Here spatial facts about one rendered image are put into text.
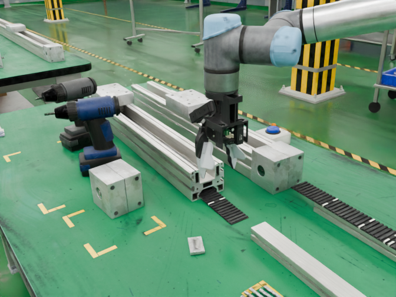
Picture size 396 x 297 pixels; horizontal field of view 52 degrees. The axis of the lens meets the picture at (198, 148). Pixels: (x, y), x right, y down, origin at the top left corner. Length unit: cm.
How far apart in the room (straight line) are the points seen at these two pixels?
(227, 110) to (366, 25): 32
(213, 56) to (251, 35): 9
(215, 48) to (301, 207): 44
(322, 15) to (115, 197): 60
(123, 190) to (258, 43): 46
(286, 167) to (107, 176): 45
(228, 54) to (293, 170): 40
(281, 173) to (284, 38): 39
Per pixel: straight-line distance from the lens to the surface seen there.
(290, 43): 80
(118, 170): 102
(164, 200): 105
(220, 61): 84
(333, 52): 439
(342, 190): 113
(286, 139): 129
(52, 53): 270
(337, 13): 91
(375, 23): 91
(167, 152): 110
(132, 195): 101
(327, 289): 79
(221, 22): 82
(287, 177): 108
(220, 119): 89
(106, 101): 115
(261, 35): 81
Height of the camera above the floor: 134
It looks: 25 degrees down
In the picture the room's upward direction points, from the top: 2 degrees counter-clockwise
